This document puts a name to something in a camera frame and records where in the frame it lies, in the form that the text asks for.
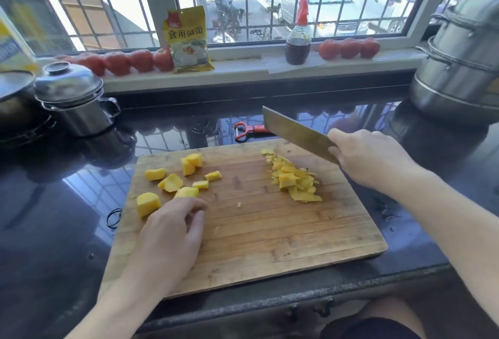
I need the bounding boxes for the person's left forearm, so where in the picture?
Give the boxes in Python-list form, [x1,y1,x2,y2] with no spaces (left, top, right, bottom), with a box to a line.
[64,272,169,339]

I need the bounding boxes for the dark wok with lid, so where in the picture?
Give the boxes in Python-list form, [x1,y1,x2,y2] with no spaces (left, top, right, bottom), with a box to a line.
[0,70,56,149]

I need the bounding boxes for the person's right hand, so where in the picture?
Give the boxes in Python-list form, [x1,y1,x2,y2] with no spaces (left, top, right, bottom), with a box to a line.
[327,128,420,196]

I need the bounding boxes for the steel cleaver knife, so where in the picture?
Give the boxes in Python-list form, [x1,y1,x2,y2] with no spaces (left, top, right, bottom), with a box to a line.
[262,106,340,165]

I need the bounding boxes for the scattered yellow potato chunks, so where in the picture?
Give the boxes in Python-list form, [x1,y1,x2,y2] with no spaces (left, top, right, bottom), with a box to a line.
[136,153,223,218]

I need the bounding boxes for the small steel pot with lid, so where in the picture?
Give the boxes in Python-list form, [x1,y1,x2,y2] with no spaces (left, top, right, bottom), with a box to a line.
[33,61,122,138]

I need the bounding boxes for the person's knee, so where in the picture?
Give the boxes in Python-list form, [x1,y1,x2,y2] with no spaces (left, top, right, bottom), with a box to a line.
[359,297,428,339]

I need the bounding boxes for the dark sauce bottle red cap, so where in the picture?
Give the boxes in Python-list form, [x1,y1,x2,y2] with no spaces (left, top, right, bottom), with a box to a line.
[285,0,313,66]

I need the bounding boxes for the red tomato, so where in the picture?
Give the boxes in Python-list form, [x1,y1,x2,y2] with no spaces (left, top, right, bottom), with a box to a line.
[152,48,174,73]
[129,49,155,73]
[318,39,342,61]
[103,51,132,76]
[360,37,381,59]
[340,38,362,60]
[76,53,107,77]

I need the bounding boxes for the wooden cutting board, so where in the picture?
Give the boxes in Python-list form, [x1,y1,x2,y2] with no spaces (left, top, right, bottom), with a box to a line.
[97,138,389,301]

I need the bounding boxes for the yellow powder packet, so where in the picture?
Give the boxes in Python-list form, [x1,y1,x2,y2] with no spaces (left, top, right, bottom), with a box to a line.
[162,5,215,74]

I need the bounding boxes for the white hatchback car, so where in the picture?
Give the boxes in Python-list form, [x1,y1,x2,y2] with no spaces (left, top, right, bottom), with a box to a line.
[277,0,370,38]

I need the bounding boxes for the person's left hand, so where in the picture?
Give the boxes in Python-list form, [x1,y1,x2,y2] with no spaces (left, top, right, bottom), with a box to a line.
[130,196,209,299]

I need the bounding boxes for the red vegetable peeler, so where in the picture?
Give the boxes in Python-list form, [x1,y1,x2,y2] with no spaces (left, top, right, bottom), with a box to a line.
[233,121,272,142]

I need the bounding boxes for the white window frame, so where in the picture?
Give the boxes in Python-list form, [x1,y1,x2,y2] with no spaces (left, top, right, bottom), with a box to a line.
[23,0,464,94]

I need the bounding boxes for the black rubber band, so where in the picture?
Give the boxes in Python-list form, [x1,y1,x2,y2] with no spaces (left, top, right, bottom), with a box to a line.
[106,208,124,231]

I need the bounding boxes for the pile of yellow potato peels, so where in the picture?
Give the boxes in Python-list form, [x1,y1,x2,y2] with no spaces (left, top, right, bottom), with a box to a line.
[261,148,324,203]

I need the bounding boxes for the yellow and blue box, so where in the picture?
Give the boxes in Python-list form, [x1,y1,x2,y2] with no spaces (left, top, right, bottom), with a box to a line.
[0,5,42,76]

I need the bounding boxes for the white paper sheet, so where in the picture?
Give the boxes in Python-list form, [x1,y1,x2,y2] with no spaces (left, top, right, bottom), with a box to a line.
[260,51,325,75]

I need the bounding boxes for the black shorts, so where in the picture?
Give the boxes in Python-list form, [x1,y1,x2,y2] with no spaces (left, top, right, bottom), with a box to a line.
[320,316,422,339]

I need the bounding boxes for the large steel steamer pot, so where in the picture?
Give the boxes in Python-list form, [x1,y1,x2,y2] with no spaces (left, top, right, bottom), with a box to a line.
[409,0,499,129]

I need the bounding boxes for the person's right forearm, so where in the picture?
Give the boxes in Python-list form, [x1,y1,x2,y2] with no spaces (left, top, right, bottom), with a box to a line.
[389,164,499,325]

